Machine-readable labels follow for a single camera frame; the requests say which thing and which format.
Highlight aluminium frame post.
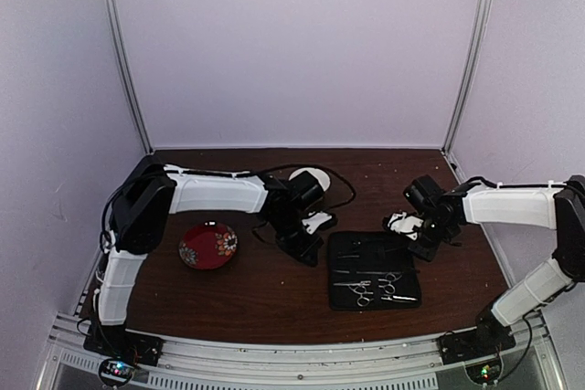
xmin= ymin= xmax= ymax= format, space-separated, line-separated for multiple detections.
xmin=441 ymin=0 xmax=493 ymax=155
xmin=104 ymin=0 xmax=154 ymax=154

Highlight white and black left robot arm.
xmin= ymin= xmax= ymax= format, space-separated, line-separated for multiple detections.
xmin=94 ymin=164 xmax=331 ymax=357

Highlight left aluminium frame post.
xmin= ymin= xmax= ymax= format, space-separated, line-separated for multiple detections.
xmin=104 ymin=0 xmax=154 ymax=154

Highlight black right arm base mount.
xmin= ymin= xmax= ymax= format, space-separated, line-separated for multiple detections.
xmin=437 ymin=329 xmax=516 ymax=365

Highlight white ceramic bowl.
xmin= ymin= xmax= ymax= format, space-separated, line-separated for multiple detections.
xmin=288 ymin=166 xmax=331 ymax=192

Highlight black zippered tool case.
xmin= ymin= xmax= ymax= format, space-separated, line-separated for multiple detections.
xmin=327 ymin=231 xmax=422 ymax=311

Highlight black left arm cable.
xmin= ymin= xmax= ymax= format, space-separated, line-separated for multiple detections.
xmin=250 ymin=163 xmax=357 ymax=245

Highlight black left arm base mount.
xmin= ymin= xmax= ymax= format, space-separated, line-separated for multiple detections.
xmin=83 ymin=323 xmax=164 ymax=366

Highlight silver hair cutting scissors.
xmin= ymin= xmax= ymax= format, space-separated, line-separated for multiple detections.
xmin=378 ymin=271 xmax=419 ymax=303

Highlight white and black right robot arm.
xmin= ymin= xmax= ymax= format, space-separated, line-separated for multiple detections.
xmin=386 ymin=174 xmax=584 ymax=355

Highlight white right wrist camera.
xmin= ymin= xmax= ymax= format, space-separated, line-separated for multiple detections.
xmin=383 ymin=212 xmax=423 ymax=241

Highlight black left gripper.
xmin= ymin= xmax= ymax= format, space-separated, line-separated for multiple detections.
xmin=268 ymin=212 xmax=325 ymax=268

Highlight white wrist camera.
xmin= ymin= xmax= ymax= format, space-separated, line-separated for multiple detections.
xmin=383 ymin=212 xmax=423 ymax=241
xmin=302 ymin=211 xmax=338 ymax=235

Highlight red floral plate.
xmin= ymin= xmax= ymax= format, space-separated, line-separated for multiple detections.
xmin=178 ymin=221 xmax=239 ymax=270

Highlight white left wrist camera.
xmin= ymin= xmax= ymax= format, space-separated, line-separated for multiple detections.
xmin=302 ymin=211 xmax=338 ymax=235

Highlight right aluminium frame post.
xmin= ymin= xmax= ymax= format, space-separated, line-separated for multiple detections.
xmin=441 ymin=0 xmax=493 ymax=155

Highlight silver thinning scissors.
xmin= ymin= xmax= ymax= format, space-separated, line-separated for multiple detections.
xmin=333 ymin=280 xmax=374 ymax=308

